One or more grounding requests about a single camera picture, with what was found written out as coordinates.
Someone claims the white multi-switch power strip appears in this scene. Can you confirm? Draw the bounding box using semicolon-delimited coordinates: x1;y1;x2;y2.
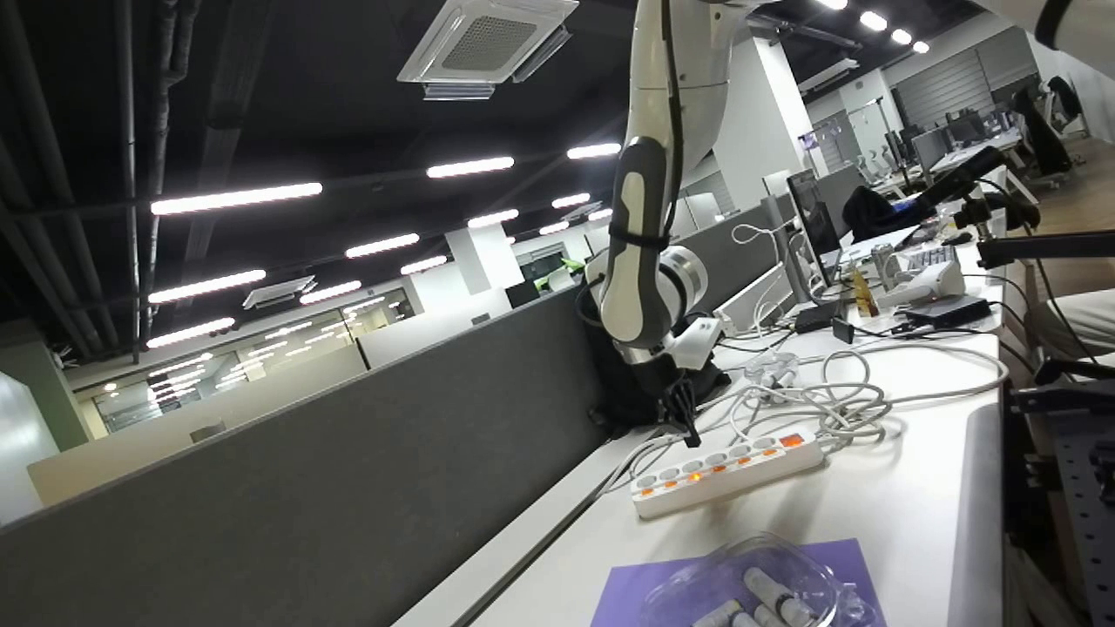
627;422;832;521

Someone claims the clear plastic box with adapters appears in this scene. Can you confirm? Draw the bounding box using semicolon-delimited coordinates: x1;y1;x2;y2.
679;542;878;627

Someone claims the perforated metal side rack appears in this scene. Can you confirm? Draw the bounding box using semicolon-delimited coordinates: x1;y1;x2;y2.
1002;376;1115;627

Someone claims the ceiling air conditioner unit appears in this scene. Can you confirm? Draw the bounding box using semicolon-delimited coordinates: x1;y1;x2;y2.
393;0;581;106

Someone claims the black backpack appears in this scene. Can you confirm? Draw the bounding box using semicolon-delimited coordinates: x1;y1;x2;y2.
593;339;737;436

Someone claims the white tangled power cable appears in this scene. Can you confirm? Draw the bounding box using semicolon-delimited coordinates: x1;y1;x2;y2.
694;339;1015;459

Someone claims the ceiling tube light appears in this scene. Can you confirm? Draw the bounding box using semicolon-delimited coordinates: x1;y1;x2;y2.
145;177;328;222
142;313;241;356
563;140;627;163
341;228;424;264
142;264;273;310
421;153;520;184

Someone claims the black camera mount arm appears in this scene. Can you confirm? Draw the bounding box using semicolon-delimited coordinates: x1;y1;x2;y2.
972;222;1115;272

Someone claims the small yellow bottle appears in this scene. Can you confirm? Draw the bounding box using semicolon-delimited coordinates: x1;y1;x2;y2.
851;264;878;316

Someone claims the black computer monitor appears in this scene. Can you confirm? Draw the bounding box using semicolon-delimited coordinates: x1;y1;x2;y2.
784;167;847;269

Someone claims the white desktop device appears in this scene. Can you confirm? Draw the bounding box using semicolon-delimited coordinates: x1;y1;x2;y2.
874;241;968;313

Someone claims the grey desk partition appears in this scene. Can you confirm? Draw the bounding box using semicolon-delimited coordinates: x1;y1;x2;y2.
0;280;653;627

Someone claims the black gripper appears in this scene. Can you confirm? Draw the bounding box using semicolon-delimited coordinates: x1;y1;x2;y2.
652;363;713;451

